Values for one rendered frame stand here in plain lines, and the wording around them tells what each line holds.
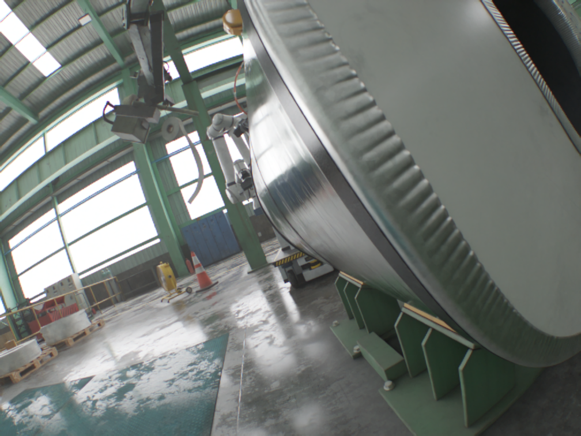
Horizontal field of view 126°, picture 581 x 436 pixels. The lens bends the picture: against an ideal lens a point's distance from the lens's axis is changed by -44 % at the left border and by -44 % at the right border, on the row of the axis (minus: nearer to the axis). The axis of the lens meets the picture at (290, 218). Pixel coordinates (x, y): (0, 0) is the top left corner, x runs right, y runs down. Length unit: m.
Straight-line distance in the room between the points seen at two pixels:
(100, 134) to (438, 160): 13.41
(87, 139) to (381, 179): 13.80
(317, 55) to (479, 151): 0.15
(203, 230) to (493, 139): 10.86
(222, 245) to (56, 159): 9.66
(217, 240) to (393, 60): 10.75
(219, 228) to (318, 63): 10.71
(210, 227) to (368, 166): 10.77
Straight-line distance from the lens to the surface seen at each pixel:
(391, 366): 0.91
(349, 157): 0.17
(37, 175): 15.52
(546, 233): 0.34
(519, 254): 0.29
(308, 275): 2.31
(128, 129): 1.73
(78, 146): 14.12
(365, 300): 1.10
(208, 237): 10.94
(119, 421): 1.64
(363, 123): 0.18
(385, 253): 0.22
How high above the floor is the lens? 0.65
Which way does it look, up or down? 1 degrees down
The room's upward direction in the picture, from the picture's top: 23 degrees counter-clockwise
